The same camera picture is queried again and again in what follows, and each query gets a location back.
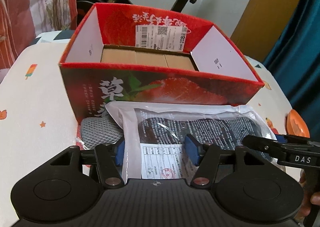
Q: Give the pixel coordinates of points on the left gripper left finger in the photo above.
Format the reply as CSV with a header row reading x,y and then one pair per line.
x,y
108,158

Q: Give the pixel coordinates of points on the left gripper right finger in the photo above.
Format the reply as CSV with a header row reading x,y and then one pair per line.
x,y
206,158

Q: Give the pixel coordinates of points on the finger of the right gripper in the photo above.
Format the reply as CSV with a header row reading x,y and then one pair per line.
x,y
268,146

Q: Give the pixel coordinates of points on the clear plastic packaged insole bag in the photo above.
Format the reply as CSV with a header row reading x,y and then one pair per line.
x,y
166,141

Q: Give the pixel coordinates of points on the grey knitted soft cloth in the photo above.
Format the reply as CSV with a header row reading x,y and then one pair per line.
x,y
99,130

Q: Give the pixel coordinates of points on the person's right hand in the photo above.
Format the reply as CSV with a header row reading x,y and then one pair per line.
x,y
309,198

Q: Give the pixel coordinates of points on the orange plastic toy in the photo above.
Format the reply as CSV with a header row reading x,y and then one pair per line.
x,y
295,125

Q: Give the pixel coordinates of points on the teal curtain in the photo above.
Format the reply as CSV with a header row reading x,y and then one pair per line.
x,y
294,63

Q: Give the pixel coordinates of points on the white patterned tablecloth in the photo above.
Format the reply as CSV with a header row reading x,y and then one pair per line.
x,y
39,122

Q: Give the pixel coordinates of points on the red strawberry cardboard box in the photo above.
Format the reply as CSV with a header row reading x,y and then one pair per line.
x,y
142,54

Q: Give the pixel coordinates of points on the wooden door panel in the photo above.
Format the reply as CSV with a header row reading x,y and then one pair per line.
x,y
261,25

